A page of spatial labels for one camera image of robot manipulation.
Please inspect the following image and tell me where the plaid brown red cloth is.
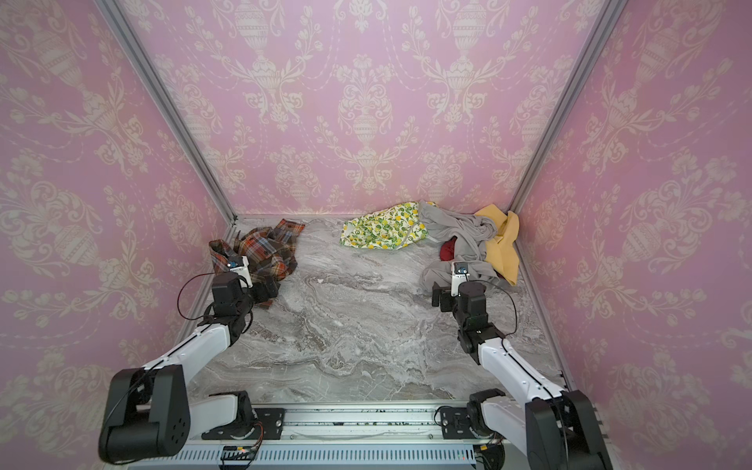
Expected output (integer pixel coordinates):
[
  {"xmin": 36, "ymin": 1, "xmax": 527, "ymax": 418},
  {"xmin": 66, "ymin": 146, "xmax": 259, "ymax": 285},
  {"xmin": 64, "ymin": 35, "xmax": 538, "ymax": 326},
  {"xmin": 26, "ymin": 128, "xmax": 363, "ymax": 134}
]
[{"xmin": 209, "ymin": 219, "xmax": 306, "ymax": 311}]

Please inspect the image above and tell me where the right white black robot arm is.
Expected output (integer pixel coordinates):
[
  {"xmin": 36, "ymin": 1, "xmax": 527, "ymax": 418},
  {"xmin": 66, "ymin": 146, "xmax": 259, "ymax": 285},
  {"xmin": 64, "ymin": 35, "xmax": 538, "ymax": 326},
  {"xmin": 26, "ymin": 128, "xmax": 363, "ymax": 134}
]
[{"xmin": 432, "ymin": 281, "xmax": 613, "ymax": 469}]

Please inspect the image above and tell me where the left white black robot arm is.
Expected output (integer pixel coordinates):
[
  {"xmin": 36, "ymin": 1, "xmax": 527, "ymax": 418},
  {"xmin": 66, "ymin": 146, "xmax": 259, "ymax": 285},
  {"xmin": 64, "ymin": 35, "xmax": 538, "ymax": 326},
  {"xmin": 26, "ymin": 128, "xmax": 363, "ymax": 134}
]
[{"xmin": 98, "ymin": 270, "xmax": 285, "ymax": 465}]

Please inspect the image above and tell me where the grey cloth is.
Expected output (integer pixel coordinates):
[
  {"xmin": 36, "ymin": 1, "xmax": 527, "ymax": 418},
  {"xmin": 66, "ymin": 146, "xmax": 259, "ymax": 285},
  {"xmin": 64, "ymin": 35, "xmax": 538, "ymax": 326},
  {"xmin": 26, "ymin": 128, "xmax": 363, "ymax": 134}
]
[{"xmin": 419, "ymin": 201, "xmax": 500, "ymax": 281}]

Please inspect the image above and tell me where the mustard yellow cloth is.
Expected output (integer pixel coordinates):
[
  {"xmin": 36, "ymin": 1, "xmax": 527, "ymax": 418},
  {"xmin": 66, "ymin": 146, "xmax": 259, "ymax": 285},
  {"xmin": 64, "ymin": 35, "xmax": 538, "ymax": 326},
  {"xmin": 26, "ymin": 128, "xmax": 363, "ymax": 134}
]
[{"xmin": 476, "ymin": 204, "xmax": 520, "ymax": 286}]

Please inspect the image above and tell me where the lemon print green cloth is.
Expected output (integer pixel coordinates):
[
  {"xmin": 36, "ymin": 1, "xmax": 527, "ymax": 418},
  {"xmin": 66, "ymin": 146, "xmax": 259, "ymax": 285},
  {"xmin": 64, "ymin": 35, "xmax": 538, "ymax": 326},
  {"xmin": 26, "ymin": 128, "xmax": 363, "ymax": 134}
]
[{"xmin": 340, "ymin": 202, "xmax": 428, "ymax": 250}]

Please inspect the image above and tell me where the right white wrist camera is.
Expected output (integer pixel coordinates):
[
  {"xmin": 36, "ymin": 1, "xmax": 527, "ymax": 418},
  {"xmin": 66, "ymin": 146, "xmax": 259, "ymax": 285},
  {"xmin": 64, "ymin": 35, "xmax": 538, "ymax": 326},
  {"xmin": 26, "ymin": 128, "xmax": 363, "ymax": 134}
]
[{"xmin": 450, "ymin": 262, "xmax": 469, "ymax": 297}]

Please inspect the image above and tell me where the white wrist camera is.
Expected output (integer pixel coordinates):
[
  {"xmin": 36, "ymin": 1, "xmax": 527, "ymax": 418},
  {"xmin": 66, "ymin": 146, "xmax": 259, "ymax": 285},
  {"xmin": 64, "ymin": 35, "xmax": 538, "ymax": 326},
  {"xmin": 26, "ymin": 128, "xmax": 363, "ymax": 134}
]
[
  {"xmin": 226, "ymin": 255, "xmax": 253, "ymax": 288},
  {"xmin": 450, "ymin": 262, "xmax": 469, "ymax": 297}
]

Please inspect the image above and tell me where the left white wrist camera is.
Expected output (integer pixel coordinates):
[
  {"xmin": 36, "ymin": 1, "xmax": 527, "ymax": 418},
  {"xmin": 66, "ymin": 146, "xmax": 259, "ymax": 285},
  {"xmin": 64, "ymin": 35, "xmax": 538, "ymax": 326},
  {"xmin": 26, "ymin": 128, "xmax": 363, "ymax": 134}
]
[{"xmin": 226, "ymin": 255, "xmax": 253, "ymax": 288}]

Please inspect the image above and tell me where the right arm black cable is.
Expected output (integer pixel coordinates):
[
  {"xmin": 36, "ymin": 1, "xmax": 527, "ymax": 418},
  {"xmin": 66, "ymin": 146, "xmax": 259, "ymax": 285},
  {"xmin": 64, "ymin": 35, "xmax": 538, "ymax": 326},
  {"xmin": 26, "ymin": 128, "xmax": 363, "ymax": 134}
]
[{"xmin": 481, "ymin": 279, "xmax": 521, "ymax": 339}]

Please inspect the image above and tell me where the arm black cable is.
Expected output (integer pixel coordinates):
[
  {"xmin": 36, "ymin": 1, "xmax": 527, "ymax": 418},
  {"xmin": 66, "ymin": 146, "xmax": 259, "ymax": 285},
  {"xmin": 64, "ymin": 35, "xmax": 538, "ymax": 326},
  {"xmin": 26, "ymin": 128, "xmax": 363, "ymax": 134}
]
[
  {"xmin": 175, "ymin": 271, "xmax": 217, "ymax": 323},
  {"xmin": 481, "ymin": 279, "xmax": 521, "ymax": 339}
]

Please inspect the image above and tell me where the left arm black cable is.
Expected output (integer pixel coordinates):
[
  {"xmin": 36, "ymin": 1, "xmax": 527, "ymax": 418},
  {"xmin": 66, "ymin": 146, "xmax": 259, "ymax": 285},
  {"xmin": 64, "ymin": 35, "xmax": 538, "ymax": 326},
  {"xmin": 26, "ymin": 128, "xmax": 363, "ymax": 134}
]
[{"xmin": 175, "ymin": 271, "xmax": 217, "ymax": 323}]

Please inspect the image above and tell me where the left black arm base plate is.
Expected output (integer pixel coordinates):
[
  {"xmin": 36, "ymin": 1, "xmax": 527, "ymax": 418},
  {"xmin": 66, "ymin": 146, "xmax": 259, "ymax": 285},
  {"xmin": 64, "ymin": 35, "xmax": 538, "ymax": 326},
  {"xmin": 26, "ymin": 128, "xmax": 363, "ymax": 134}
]
[{"xmin": 201, "ymin": 407, "xmax": 286, "ymax": 442}]

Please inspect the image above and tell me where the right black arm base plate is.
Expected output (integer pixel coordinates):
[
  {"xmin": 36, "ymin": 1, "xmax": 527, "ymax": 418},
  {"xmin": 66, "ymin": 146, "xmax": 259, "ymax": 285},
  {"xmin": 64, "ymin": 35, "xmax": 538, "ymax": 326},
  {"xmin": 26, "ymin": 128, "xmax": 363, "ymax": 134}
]
[{"xmin": 433, "ymin": 405, "xmax": 501, "ymax": 442}]

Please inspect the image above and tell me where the aluminium mounting rail frame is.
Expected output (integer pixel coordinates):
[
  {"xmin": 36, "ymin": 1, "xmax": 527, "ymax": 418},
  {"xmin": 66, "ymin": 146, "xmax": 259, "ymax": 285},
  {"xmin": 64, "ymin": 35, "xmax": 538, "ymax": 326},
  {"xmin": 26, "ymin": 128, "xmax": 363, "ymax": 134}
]
[{"xmin": 102, "ymin": 384, "xmax": 621, "ymax": 470}]

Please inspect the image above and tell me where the left aluminium corner post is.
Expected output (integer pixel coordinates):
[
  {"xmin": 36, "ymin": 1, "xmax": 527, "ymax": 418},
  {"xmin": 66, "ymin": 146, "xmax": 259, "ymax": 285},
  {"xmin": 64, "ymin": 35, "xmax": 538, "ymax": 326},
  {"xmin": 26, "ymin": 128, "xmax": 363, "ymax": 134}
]
[{"xmin": 95, "ymin": 0, "xmax": 238, "ymax": 225}]

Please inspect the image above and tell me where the aluminium corner post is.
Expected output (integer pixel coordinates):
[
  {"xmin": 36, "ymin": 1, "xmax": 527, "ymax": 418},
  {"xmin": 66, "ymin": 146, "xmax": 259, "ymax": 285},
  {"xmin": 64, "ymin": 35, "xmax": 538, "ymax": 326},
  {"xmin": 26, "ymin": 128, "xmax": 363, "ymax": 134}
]
[
  {"xmin": 509, "ymin": 0, "xmax": 628, "ymax": 213},
  {"xmin": 95, "ymin": 0, "xmax": 238, "ymax": 225}
]

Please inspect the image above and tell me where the right aluminium corner post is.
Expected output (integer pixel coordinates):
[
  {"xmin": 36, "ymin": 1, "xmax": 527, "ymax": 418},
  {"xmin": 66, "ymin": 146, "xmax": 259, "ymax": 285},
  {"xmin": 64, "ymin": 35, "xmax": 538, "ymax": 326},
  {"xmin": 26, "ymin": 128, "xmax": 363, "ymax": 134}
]
[{"xmin": 509, "ymin": 0, "xmax": 628, "ymax": 213}]

